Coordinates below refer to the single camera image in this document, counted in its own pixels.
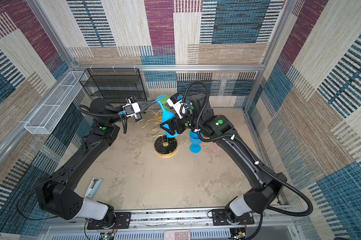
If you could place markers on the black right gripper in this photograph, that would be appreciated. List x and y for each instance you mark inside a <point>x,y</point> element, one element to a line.
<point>177,121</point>

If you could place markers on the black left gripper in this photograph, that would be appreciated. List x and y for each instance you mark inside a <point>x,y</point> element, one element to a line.
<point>144,104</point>

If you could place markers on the blue wine glass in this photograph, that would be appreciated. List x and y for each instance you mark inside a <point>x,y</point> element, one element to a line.
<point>166,114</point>
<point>195,143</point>

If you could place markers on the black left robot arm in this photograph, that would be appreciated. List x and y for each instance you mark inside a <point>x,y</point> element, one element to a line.
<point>55,194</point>

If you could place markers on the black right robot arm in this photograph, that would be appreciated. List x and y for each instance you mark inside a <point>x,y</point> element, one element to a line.
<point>202,121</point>

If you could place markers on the gold wine glass rack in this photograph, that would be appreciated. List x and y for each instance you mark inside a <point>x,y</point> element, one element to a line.
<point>164,146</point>

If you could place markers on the light blue flat device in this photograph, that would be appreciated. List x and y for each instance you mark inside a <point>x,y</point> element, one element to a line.
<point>93,188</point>

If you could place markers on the pink keypad device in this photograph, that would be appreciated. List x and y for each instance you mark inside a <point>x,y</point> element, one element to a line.
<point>177,235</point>

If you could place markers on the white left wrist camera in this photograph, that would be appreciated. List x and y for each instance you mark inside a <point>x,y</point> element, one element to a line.
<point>130,109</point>

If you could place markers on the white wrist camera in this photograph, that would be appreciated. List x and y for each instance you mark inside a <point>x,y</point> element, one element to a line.
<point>130,109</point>
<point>176,102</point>

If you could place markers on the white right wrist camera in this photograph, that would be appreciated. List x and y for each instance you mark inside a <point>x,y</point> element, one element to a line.
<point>176,102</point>

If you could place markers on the black wire shelf rack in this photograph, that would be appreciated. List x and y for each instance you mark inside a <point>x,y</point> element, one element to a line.
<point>114,85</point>

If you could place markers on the white wire mesh basket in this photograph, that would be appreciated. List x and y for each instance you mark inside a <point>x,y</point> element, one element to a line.
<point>51,111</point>

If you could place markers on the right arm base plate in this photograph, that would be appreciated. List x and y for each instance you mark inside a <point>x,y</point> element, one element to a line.
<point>222,217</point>

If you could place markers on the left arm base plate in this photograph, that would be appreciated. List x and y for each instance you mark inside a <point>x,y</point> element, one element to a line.
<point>122,219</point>

